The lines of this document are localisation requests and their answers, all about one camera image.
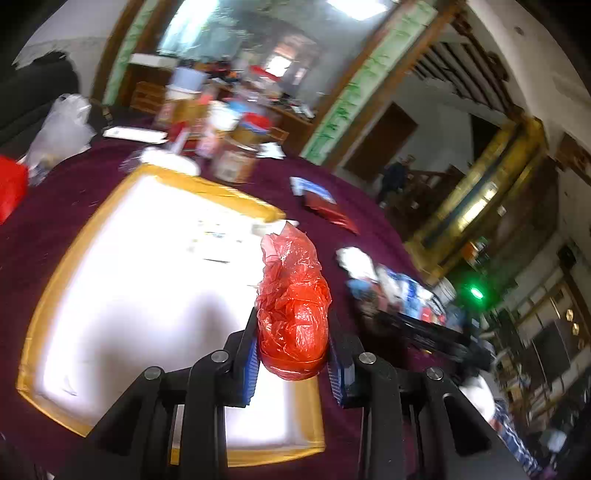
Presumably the red plastic bag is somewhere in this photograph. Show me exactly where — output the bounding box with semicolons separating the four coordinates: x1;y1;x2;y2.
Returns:
256;223;332;381

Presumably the white soft cloth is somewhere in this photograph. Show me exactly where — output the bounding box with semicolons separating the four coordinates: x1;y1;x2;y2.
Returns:
335;247;378;282

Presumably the white gloved right hand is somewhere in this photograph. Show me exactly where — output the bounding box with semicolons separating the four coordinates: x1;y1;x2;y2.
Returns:
459;375;496;423

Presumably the yellow gift box tray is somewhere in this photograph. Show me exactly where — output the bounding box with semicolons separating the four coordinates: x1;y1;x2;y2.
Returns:
16;164;327;468

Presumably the person in dark clothes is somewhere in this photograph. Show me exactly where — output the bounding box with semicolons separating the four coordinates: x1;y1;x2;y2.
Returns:
376;155;416;208

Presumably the red foil packet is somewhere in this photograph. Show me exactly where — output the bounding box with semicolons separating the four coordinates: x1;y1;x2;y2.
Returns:
304;191;360;235

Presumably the brown wooden door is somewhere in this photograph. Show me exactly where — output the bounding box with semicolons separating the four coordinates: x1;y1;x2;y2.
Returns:
344;103;418;182

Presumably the blue white sachet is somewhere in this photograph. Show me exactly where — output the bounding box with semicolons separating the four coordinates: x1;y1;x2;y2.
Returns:
290;177;335;204

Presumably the maroon velvet tablecloth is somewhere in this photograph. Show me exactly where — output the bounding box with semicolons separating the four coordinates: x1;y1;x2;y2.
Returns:
1;140;416;479

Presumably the white paper card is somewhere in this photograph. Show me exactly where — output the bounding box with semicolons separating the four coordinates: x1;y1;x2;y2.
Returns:
256;142;286;160

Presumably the orange label jar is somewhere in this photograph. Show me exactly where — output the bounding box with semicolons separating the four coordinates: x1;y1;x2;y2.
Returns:
212;112;271;184

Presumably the red box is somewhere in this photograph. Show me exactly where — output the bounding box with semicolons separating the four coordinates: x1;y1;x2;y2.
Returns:
0;156;28;224

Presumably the wooden framed mirror cabinet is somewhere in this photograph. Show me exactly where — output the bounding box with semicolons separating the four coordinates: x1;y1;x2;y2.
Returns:
93;1;461;170

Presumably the white plastic bag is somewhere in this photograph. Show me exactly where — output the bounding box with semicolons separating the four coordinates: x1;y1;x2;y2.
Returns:
22;94;96;179

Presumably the black sofa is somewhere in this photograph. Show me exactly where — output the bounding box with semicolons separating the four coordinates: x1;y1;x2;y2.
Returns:
1;51;80;160

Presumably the white blue lidded tub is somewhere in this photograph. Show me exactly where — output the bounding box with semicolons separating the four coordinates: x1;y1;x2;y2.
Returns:
165;67;208;100

